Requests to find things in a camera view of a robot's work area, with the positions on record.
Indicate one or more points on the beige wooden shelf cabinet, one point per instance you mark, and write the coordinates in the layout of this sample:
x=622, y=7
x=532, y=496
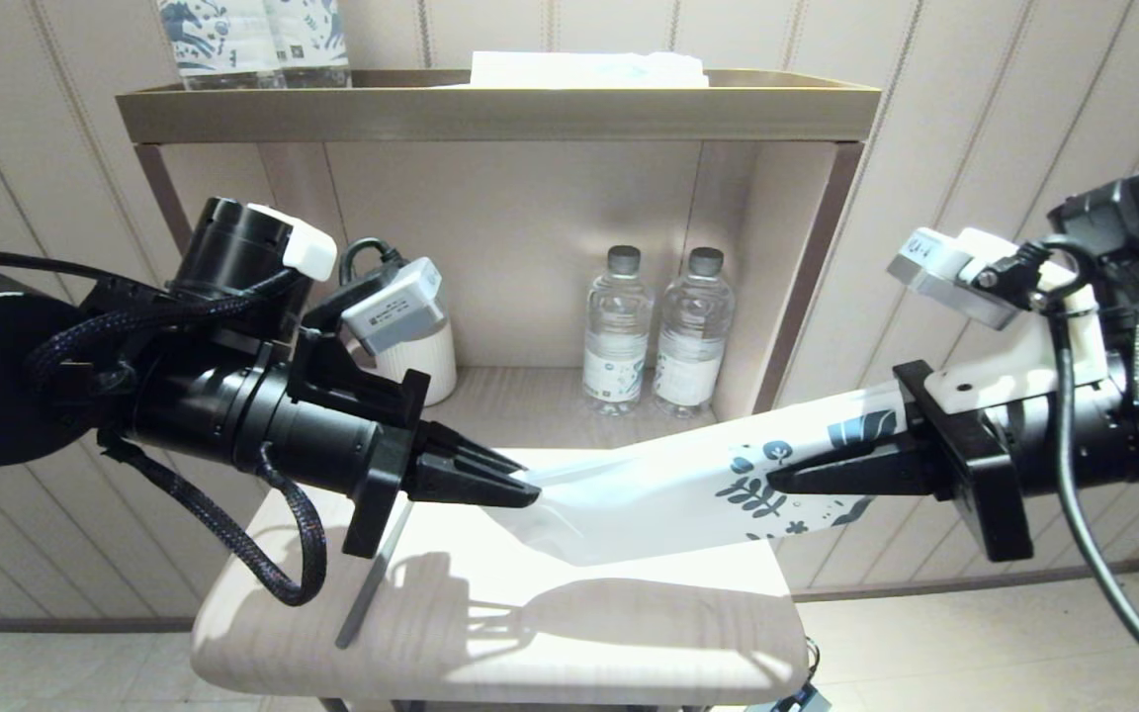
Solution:
x=490, y=114

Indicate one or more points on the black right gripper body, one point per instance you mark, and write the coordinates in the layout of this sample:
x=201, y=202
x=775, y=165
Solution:
x=975, y=465

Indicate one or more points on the blue white patterned package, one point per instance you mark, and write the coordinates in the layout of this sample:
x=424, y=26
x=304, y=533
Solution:
x=219, y=40
x=312, y=35

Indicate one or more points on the black device with blue label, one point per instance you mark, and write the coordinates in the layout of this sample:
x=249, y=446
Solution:
x=797, y=697

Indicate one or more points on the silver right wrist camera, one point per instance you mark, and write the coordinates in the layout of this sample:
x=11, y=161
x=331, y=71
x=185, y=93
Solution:
x=945, y=277

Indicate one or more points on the clear water bottle black cap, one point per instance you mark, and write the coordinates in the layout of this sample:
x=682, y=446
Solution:
x=693, y=336
x=615, y=336

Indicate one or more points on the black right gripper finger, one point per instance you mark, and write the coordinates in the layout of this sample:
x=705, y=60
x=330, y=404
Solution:
x=856, y=480
x=876, y=447

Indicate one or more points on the white blue flat packet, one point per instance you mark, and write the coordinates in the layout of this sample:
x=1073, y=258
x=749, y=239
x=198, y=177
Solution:
x=579, y=69

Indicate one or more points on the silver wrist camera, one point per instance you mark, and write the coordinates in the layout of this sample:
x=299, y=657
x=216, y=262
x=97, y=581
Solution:
x=945, y=277
x=396, y=307

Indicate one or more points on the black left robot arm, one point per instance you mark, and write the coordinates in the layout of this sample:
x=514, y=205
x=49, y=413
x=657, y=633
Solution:
x=6, y=366

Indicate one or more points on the white blue-patterned plastic pouch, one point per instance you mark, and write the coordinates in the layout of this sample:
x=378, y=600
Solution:
x=649, y=494

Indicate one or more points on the grey toothbrush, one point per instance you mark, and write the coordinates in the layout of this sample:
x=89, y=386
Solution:
x=372, y=593

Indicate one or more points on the white ribbed ceramic mug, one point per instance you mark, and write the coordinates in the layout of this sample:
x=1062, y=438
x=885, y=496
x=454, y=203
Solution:
x=431, y=366

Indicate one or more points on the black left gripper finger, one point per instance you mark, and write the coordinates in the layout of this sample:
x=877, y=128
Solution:
x=461, y=487
x=461, y=450

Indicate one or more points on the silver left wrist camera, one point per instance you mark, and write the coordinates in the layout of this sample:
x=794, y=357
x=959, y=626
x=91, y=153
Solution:
x=396, y=307

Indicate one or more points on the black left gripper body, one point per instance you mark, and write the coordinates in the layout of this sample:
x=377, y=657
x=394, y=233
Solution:
x=322, y=435

